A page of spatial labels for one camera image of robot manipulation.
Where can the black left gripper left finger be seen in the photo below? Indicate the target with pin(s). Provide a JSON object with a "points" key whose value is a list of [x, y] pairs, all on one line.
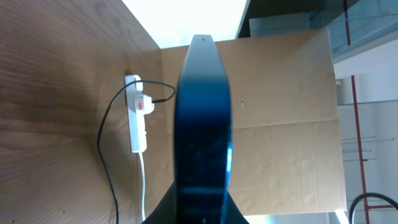
{"points": [[165, 212]]}

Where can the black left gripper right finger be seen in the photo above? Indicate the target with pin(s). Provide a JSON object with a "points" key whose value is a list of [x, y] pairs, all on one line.
{"points": [[233, 215]]}

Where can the blue smartphone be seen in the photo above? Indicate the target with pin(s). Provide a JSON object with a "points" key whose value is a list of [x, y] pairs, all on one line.
{"points": [[202, 135]]}

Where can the white USB charger adapter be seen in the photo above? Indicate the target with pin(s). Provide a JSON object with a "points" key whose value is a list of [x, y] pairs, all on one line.
{"points": [[143, 104]]}

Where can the brown cardboard panel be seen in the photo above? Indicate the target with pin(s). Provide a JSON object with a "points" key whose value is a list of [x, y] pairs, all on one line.
{"points": [[287, 155]]}

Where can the white power strip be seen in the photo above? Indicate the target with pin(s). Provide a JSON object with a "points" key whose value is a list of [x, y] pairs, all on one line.
{"points": [[136, 121]]}

